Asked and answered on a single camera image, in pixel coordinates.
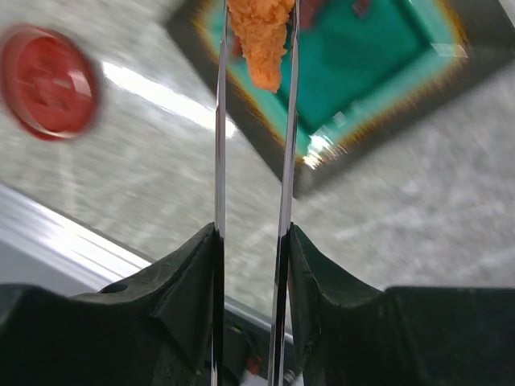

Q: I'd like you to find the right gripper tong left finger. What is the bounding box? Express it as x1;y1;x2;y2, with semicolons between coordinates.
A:
0;0;230;386

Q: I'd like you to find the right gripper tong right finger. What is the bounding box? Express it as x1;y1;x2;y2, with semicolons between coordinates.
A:
269;1;514;385

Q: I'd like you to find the orange fried chicken piece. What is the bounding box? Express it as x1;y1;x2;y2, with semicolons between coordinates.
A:
228;0;295;92

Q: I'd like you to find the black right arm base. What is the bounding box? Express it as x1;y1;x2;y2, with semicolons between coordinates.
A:
223;320;270;385

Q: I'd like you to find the teal square ceramic plate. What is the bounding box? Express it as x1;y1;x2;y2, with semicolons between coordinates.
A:
165;1;514;198

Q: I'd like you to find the red round lid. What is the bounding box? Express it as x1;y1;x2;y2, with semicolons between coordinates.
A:
1;24;101;142

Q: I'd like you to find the aluminium frame rail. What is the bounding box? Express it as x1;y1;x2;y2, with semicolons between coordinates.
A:
0;183;299;386

